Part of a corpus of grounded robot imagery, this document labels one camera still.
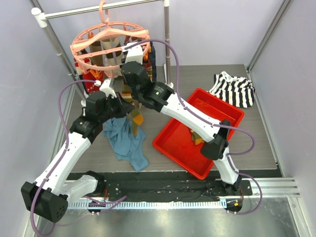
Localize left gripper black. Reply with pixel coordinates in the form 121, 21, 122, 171
99, 92, 134, 123

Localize pink round clip hanger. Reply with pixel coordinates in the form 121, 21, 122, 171
70, 0, 150, 77

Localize olive green orange-toe sock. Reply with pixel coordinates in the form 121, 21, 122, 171
130, 108, 144, 136

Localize red christmas sock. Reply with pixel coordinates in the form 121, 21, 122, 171
82, 69, 101, 94

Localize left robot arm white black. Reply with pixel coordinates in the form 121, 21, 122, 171
21, 91, 134, 223

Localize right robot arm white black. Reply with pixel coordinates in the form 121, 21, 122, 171
120, 61, 241, 195

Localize maroon striped sock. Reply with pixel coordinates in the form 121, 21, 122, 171
122, 84, 134, 105
143, 53, 153, 81

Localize blue cloth garment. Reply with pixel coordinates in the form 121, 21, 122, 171
103, 117, 149, 172

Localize beige sock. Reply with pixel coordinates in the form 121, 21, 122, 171
101, 37, 122, 66

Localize red plastic tray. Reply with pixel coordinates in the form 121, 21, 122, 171
153, 88, 244, 180

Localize navy blue sock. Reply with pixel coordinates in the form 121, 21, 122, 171
149, 42, 157, 81

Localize brown sock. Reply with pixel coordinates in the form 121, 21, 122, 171
88, 41, 104, 66

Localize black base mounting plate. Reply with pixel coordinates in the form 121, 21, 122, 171
66, 170, 252, 203

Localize black white striped garment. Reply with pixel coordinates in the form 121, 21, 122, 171
208, 71, 255, 109

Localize metal clothes rack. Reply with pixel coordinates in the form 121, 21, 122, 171
30, 0, 175, 107

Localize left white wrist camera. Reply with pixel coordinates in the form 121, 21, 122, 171
94, 78, 117, 98

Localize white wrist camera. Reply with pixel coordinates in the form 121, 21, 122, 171
121, 43, 143, 65
94, 78, 117, 98

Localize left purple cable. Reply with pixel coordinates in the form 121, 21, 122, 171
29, 79, 103, 235

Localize purple cable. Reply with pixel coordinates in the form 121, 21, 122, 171
29, 79, 103, 235
122, 39, 263, 215

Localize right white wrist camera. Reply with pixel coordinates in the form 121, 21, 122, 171
121, 43, 143, 65

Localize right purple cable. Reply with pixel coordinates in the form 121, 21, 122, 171
122, 39, 263, 215

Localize white slotted cable duct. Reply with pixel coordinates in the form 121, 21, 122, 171
68, 199, 227, 211

